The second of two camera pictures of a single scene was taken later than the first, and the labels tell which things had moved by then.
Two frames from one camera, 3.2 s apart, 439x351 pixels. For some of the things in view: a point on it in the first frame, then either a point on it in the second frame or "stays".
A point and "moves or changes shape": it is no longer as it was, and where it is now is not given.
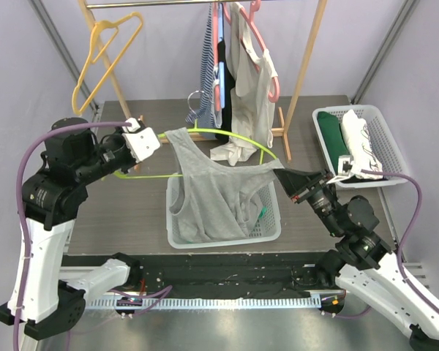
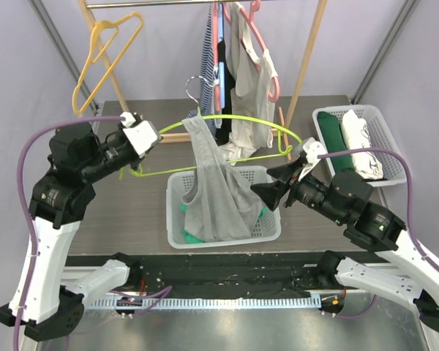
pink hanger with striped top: (216, 52) stays
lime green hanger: (258, 145) → (137, 172)
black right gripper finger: (294, 183) → (286, 172)
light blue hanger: (222, 64) stays
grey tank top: (214, 207) moves or changes shape
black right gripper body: (307, 189) stays
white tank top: (252, 102) stays
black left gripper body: (110, 156) stays
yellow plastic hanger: (100, 80) stays
